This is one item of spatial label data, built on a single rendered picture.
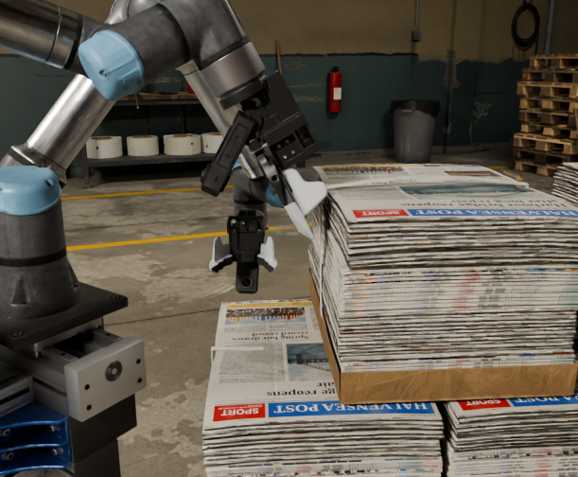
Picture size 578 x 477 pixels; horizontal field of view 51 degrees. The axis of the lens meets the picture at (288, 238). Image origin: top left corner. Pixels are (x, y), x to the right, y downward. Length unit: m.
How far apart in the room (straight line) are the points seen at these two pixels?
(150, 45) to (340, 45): 7.21
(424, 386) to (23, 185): 0.69
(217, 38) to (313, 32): 7.02
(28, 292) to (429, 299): 0.67
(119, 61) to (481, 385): 0.56
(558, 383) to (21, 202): 0.82
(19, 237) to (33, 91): 6.11
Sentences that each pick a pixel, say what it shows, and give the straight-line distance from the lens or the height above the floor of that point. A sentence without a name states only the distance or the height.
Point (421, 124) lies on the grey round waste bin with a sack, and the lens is 7.75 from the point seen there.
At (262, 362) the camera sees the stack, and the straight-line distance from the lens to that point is 0.86.
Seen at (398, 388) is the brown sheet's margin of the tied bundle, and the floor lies 0.86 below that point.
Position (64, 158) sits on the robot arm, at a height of 1.05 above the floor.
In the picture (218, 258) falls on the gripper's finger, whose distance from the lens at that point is 1.16.
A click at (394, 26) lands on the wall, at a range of 8.28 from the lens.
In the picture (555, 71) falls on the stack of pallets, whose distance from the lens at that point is 7.27.
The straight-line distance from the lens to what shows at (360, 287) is 0.70.
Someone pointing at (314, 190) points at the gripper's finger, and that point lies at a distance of 0.78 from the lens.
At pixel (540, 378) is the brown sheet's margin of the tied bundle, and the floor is 0.86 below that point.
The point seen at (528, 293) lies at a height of 0.97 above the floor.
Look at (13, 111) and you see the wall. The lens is 7.18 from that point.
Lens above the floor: 1.23
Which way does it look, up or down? 16 degrees down
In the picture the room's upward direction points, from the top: straight up
